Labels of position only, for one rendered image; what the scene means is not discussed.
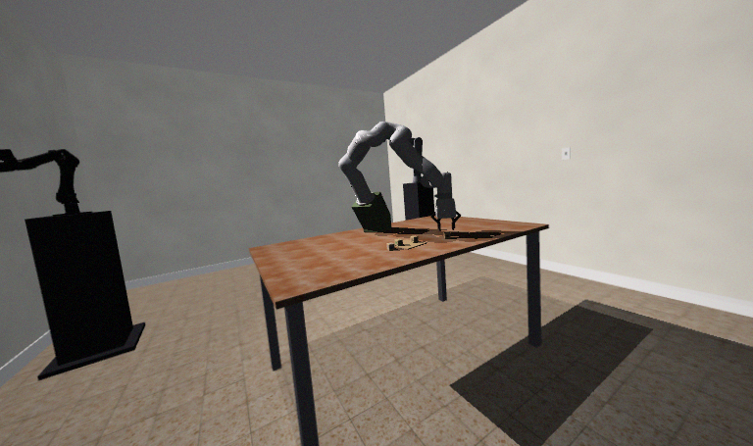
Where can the tan square mat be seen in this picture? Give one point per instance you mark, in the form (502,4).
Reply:
(407,244)

